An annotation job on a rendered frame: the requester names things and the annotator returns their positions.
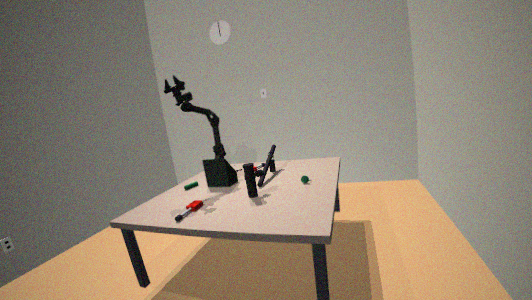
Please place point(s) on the small green cylinder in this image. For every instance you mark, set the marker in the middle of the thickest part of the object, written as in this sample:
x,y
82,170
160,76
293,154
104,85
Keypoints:
x,y
190,185

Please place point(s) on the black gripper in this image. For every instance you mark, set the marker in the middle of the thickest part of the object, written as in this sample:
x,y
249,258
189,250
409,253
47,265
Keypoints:
x,y
176,89

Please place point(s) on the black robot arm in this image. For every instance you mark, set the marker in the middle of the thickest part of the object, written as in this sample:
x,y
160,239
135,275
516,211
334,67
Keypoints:
x,y
218,148

